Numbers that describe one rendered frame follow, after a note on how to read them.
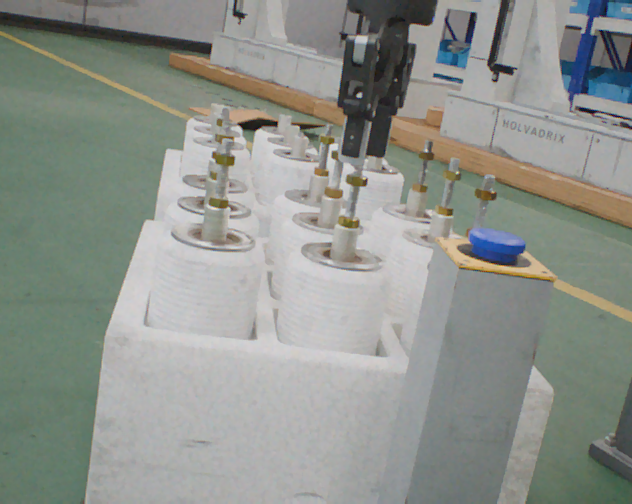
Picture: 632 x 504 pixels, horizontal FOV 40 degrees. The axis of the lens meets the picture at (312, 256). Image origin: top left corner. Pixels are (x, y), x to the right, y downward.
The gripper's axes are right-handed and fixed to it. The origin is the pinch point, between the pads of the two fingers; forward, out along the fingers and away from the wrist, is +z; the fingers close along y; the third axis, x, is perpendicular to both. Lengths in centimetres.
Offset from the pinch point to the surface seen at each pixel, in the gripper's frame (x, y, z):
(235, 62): 193, 387, 23
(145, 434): 10.3, -13.7, 26.0
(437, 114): 59, 317, 23
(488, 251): -14.0, -13.7, 3.5
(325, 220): 5.3, 9.5, 9.7
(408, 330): -6.8, 2.3, 16.2
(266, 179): 26, 44, 14
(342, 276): -1.5, -4.5, 10.8
